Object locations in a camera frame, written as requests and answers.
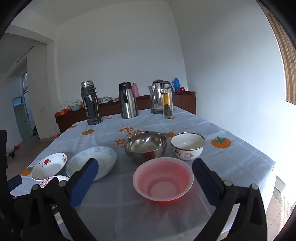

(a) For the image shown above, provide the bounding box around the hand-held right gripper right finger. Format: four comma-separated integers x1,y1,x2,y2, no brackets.
192,158,267,241

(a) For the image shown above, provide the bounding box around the pink flower white plate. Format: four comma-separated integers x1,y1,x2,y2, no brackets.
39,175,70,188

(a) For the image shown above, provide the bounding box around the stainless steel bowl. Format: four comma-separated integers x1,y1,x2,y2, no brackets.
123,131,167,165

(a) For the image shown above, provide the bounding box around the white mesh food cover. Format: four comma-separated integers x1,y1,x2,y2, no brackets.
60,98,82,110

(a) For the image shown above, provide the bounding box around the persimmon print tablecloth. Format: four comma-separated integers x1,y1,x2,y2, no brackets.
10,105,277,241

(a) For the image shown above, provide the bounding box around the fluorescent tube light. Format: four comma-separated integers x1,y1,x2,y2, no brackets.
17,46,35,63

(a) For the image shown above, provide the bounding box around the steel electric kettle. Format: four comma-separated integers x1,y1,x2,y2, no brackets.
148,79,173,114

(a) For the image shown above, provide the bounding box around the dark wooden sideboard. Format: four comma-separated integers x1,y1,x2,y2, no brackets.
55,91,196,134

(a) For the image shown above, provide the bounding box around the white enamel bowl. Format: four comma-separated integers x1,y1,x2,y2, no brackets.
171,133,206,161

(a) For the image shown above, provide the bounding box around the glass tea bottle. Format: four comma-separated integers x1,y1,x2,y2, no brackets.
160,83,174,119

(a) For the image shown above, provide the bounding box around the pink plastic bowl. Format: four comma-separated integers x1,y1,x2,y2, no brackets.
133,157,194,204

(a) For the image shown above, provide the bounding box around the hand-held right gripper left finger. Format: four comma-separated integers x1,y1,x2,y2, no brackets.
22,158,99,241

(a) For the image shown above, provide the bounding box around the blue patterned white plate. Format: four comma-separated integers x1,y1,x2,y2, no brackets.
66,146,117,181

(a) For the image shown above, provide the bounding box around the green door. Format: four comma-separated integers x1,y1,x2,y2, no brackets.
13,97,33,142

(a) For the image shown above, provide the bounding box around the clutter on sideboard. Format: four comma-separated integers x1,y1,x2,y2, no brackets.
98,96,119,103

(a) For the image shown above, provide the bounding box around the red flower white plate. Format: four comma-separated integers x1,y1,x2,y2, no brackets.
31,152,68,181

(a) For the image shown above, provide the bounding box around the steel carafe with black handle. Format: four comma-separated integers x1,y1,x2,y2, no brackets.
118,82,139,119

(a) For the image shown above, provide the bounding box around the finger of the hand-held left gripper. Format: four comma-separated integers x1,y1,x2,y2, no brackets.
8,175,23,192

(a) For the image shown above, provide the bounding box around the grey steel thermos flask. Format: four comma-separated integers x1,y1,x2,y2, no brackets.
80,81,103,126

